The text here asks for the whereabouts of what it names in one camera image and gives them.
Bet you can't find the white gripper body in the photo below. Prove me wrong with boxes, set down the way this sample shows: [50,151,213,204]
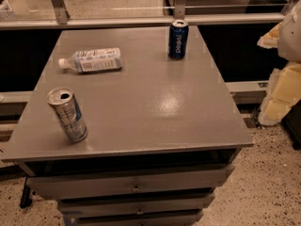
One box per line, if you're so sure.
[277,0,301,62]

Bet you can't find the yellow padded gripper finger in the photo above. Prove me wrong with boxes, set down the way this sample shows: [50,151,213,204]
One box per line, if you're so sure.
[257,23,282,49]
[258,62,301,126]

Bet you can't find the silver redbull can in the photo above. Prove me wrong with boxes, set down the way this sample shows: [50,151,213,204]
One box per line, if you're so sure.
[46,87,87,143]

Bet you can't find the blue pepsi can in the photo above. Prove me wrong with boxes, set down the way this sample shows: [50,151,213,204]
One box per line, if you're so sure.
[168,19,189,59]

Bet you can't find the grey drawer cabinet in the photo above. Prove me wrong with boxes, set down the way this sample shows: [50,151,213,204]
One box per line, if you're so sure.
[3,27,253,226]

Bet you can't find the white plastic bottle lying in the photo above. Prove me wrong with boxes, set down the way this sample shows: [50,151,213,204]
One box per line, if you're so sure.
[58,48,122,73]

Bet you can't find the grey metal railing frame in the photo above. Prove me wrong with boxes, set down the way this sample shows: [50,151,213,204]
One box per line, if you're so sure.
[0,0,296,92]

